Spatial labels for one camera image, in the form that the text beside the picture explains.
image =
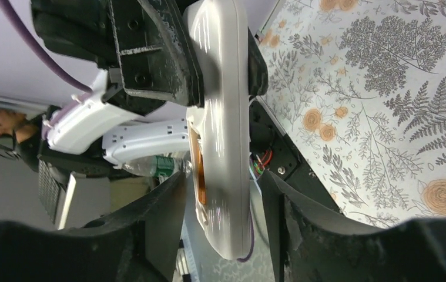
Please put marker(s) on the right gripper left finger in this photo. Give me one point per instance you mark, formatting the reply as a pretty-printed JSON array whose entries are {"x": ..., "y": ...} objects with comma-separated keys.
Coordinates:
[{"x": 138, "y": 242}]

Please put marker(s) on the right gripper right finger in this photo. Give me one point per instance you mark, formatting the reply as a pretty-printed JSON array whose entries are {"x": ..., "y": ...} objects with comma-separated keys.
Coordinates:
[{"x": 310, "y": 242}]

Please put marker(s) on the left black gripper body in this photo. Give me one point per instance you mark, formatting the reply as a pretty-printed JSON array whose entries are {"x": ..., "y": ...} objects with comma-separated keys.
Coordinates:
[{"x": 80, "y": 29}]

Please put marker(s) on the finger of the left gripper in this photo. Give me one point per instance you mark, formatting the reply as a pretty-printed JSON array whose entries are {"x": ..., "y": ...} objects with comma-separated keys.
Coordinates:
[
  {"x": 155, "y": 53},
  {"x": 258, "y": 78}
]

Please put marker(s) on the white remote control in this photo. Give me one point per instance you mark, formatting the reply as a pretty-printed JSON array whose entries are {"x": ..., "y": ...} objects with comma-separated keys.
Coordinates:
[{"x": 218, "y": 30}]

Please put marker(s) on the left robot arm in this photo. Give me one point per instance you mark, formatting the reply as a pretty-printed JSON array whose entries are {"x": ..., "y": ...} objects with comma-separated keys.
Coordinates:
[{"x": 103, "y": 128}]

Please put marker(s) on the clear plastic water bottle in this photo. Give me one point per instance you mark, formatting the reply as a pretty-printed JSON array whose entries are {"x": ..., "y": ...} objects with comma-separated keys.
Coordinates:
[{"x": 157, "y": 166}]

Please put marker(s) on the floral patterned mat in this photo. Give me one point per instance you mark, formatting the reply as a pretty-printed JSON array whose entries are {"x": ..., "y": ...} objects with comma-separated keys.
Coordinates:
[{"x": 360, "y": 88}]

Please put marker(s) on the person in background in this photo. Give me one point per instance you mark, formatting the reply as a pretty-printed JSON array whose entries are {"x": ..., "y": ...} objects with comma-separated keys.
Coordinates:
[{"x": 25, "y": 134}]

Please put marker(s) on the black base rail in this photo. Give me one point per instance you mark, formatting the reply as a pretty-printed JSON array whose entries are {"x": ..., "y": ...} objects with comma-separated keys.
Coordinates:
[{"x": 287, "y": 162}]

